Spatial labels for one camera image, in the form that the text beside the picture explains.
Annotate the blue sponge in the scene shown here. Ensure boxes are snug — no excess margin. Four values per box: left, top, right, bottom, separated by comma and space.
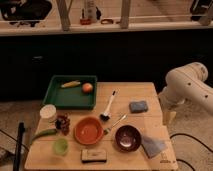
129, 101, 148, 113

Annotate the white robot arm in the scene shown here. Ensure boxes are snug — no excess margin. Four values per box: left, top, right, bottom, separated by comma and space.
158, 62, 213, 125

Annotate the purple bowl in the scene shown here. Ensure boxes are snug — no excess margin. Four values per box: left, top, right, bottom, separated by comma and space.
115, 125, 142, 152

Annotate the orange bowl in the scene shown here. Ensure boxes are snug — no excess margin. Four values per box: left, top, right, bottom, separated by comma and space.
74, 117, 104, 145

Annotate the blue-grey cloth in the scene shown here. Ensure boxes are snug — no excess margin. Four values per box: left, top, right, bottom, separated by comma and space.
141, 135, 167, 158

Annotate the metal fork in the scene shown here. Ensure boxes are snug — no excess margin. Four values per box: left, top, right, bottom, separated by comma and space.
104, 114, 127, 135

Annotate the white dish brush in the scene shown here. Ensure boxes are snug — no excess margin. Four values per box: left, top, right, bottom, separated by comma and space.
100, 92, 116, 121

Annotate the orange peach fruit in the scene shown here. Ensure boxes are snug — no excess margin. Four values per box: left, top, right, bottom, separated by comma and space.
82, 83, 93, 93

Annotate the wooden block eraser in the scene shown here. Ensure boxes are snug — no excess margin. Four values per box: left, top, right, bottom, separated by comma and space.
81, 149, 107, 163

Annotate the green tray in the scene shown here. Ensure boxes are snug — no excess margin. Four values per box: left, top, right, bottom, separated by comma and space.
43, 75, 97, 110

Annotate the dark grape bunch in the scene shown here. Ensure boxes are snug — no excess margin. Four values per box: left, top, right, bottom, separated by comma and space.
55, 115, 70, 135

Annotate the green cup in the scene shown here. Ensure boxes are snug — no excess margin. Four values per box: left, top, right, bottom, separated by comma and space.
53, 138, 68, 155

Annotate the green chili pepper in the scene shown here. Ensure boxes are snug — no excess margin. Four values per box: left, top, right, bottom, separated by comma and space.
32, 129, 57, 141

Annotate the red round object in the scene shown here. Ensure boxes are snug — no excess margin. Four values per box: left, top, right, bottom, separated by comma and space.
80, 19, 91, 25

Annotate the white bottle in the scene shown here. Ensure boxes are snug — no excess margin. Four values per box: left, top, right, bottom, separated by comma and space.
84, 0, 97, 23

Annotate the black stand pole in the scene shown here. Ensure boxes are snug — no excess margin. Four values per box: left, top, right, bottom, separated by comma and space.
13, 122, 25, 171

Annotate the black bag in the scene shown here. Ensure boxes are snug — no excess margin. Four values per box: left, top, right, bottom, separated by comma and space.
0, 0, 52, 21

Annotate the black cable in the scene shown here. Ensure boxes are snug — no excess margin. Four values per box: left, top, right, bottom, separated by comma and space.
169, 132, 213, 171

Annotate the wooden railing post middle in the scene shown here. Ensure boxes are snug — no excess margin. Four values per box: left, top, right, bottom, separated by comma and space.
120, 0, 131, 29

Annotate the wooden railing post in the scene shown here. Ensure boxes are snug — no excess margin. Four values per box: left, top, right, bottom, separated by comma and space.
120, 0, 131, 29
56, 0, 70, 31

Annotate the wooden railing post left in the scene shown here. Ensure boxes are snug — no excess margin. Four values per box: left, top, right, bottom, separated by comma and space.
56, 0, 70, 31

